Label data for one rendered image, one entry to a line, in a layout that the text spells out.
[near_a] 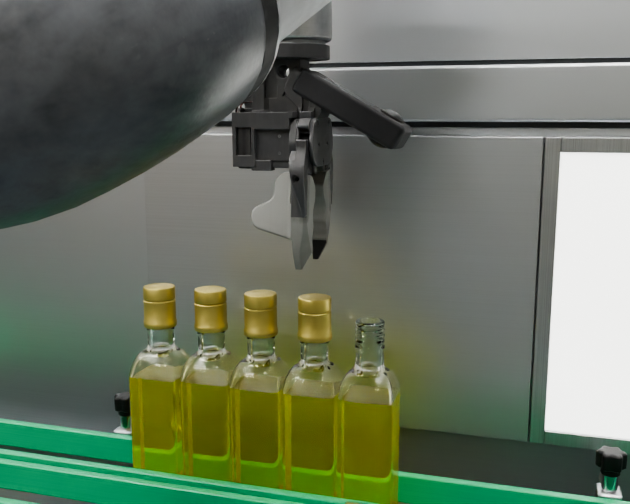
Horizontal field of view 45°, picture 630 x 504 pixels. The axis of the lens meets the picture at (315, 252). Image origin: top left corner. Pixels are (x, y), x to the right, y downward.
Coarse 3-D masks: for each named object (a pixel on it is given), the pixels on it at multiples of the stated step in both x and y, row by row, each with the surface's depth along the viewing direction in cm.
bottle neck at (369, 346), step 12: (360, 324) 74; (372, 324) 74; (384, 324) 75; (360, 336) 75; (372, 336) 74; (384, 336) 75; (360, 348) 75; (372, 348) 74; (384, 348) 75; (360, 360) 75; (372, 360) 75
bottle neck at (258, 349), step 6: (252, 342) 78; (258, 342) 78; (264, 342) 78; (270, 342) 78; (252, 348) 78; (258, 348) 78; (264, 348) 78; (270, 348) 78; (252, 354) 78; (258, 354) 78; (264, 354) 78; (270, 354) 78; (258, 360) 78
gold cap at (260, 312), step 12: (252, 300) 77; (264, 300) 77; (276, 300) 78; (252, 312) 77; (264, 312) 77; (276, 312) 78; (252, 324) 77; (264, 324) 77; (276, 324) 79; (252, 336) 77; (264, 336) 77
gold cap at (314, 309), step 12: (300, 300) 76; (312, 300) 75; (324, 300) 75; (300, 312) 76; (312, 312) 75; (324, 312) 76; (300, 324) 76; (312, 324) 75; (324, 324) 76; (300, 336) 76; (312, 336) 76; (324, 336) 76
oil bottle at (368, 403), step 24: (360, 384) 74; (384, 384) 74; (360, 408) 74; (384, 408) 74; (360, 432) 75; (384, 432) 74; (360, 456) 75; (384, 456) 74; (360, 480) 76; (384, 480) 75
